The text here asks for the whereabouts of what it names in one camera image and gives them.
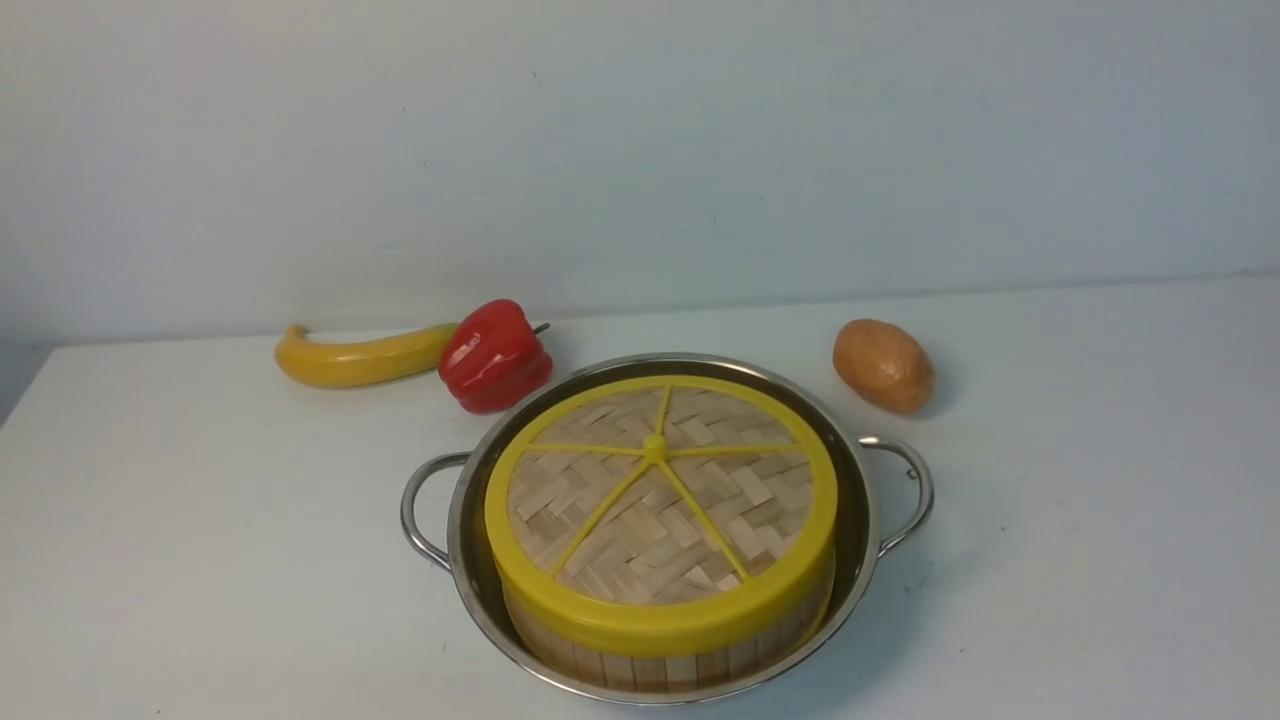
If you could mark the red bell pepper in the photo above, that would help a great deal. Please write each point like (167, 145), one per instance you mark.
(495, 359)

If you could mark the brown potato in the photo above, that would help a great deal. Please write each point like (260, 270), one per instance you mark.
(884, 365)

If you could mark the yellow banana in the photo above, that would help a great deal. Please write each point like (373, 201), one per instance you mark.
(360, 364)

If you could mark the yellow rimmed bamboo steamer basket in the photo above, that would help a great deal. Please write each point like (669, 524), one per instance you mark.
(675, 674)

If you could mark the yellow woven bamboo steamer lid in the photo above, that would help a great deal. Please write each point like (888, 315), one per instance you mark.
(664, 516)

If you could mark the stainless steel pot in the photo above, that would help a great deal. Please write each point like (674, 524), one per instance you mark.
(885, 495)

